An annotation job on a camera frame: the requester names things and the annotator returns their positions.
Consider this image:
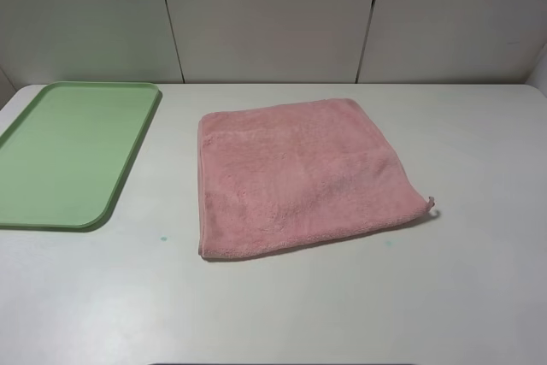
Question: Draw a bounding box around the green plastic tray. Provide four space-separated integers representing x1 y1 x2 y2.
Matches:
1 81 162 233

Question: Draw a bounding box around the pink terry towel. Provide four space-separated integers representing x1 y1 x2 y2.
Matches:
197 98 434 261

